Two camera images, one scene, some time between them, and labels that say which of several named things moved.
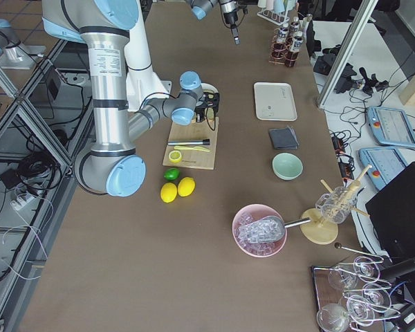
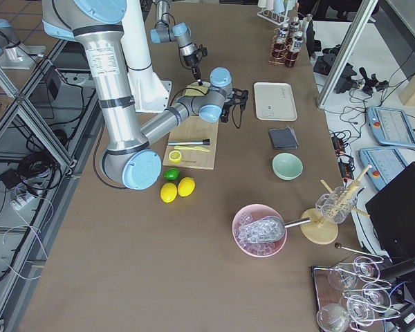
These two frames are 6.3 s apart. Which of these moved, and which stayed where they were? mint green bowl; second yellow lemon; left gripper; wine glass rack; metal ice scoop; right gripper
Moved: left gripper; right gripper
Stayed: mint green bowl; wine glass rack; second yellow lemon; metal ice scoop
